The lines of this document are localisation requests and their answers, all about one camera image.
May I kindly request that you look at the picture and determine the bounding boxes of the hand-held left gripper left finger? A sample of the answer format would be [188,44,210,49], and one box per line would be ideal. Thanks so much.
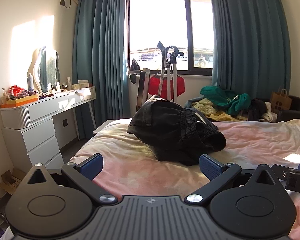
[27,153,117,205]

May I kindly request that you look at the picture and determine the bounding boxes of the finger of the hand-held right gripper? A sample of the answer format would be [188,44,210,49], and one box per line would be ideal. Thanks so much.
[270,163,300,180]

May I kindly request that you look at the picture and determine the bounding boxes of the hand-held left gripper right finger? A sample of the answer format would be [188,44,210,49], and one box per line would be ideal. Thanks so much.
[186,154,278,204]

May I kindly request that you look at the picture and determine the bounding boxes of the black pants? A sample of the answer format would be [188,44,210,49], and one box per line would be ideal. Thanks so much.
[127,97,227,167]

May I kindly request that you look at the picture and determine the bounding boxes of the white bench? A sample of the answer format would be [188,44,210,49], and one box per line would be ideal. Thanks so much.
[93,119,121,135]

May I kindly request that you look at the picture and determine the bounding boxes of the yellow garment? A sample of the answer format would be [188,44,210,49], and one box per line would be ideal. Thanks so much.
[206,112,238,123]

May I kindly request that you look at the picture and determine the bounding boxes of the white garment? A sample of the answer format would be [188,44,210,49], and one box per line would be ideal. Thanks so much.
[262,102,278,122]

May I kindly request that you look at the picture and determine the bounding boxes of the cream knitted garment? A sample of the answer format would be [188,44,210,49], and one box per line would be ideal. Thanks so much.
[191,98,217,117]

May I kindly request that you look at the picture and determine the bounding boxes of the black armchair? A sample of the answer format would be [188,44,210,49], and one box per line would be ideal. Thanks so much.
[250,95,300,123]

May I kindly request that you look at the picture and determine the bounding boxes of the white dressing table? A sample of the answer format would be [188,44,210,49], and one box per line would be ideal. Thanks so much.
[0,86,96,172]

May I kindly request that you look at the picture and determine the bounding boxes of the black garment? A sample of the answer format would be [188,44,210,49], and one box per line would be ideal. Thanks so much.
[248,98,268,122]

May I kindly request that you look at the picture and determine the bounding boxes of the brown paper bag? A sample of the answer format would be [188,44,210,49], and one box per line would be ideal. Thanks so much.
[269,86,293,114]

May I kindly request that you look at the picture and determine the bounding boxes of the green garment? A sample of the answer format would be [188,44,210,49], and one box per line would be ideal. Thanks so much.
[200,86,252,116]

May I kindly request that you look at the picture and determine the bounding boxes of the cardboard box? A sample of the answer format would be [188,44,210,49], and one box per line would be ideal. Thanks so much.
[0,168,27,196]

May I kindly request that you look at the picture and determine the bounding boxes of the orange tray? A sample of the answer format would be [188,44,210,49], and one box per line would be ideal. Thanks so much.
[0,94,39,109]

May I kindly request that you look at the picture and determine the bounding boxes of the red cloth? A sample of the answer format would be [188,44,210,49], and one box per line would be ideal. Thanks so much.
[148,74,186,97]

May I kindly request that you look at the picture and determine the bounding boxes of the white spray can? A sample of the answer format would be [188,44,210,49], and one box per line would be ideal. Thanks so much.
[27,73,35,92]

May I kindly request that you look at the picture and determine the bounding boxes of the wavy white-framed mirror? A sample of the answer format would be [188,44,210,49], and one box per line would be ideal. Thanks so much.
[27,46,59,93]

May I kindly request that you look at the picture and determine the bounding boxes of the teal curtain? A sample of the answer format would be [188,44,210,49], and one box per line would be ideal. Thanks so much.
[72,0,129,140]
[208,0,291,101]

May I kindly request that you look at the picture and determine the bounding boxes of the garment steamer stand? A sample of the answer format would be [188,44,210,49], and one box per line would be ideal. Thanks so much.
[156,40,186,103]

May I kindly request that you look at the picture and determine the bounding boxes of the black-framed window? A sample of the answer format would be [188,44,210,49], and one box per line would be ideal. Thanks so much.
[126,0,215,76]

